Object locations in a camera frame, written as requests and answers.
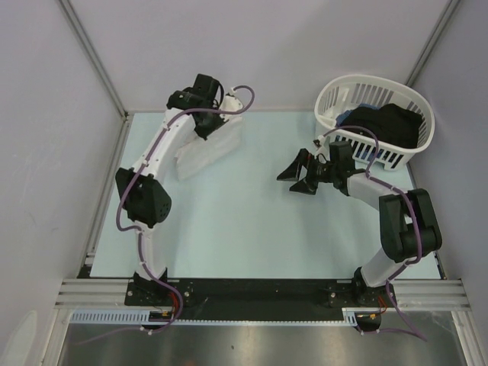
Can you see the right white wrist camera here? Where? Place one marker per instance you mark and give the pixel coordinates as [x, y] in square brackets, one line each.
[320, 145]

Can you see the right aluminium corner post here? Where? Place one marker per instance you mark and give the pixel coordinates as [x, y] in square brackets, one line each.
[446, 17]

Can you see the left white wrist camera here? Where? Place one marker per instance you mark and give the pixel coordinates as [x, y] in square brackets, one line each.
[230, 105]

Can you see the white long sleeve shirt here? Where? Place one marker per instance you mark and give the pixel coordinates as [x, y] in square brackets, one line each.
[198, 153]

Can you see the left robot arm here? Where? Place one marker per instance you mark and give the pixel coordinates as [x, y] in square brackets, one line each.
[144, 204]

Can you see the left aluminium corner post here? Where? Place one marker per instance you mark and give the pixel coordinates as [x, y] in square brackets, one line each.
[87, 47]

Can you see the aluminium corner post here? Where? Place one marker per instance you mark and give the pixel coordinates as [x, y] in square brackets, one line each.
[446, 17]
[87, 47]

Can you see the white plastic laundry basket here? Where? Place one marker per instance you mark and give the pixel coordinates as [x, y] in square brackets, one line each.
[347, 92]

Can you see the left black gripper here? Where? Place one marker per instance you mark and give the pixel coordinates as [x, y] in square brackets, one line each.
[206, 133]

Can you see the black shirt in basket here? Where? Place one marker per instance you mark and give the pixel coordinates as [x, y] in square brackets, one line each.
[390, 124]

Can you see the aluminium frame rail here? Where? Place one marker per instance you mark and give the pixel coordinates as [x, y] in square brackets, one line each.
[411, 295]

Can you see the blue shirt in basket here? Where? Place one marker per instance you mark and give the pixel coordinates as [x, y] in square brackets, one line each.
[341, 118]

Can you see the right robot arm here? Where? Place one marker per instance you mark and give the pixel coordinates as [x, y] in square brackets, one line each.
[409, 229]

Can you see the blue slotted cable duct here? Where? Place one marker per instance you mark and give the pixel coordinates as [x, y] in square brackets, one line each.
[110, 316]

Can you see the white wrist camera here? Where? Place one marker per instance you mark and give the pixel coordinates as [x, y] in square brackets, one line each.
[320, 145]
[230, 105]

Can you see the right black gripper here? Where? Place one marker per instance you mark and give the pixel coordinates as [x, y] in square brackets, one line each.
[293, 173]

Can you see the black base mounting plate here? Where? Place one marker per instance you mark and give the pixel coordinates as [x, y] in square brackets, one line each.
[260, 300]

